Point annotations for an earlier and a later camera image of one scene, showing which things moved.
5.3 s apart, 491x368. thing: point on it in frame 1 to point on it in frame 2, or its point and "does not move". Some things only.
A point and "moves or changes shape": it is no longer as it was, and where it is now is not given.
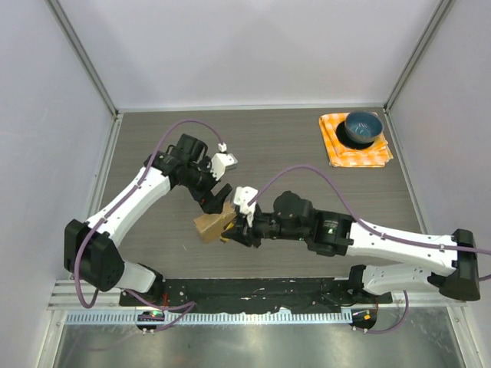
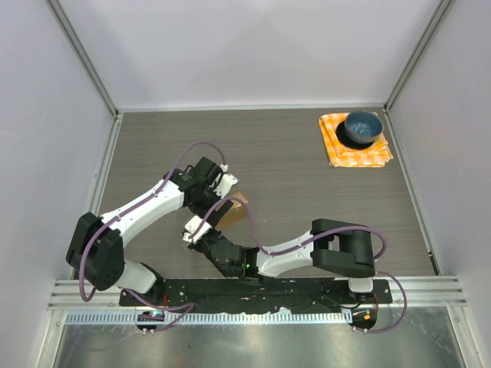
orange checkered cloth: (377, 156) does not move
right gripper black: (243, 234) to (196, 246)
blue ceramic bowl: (364, 126) does not move
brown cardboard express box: (210, 226) moves or changes shape
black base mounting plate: (251, 294) does not move
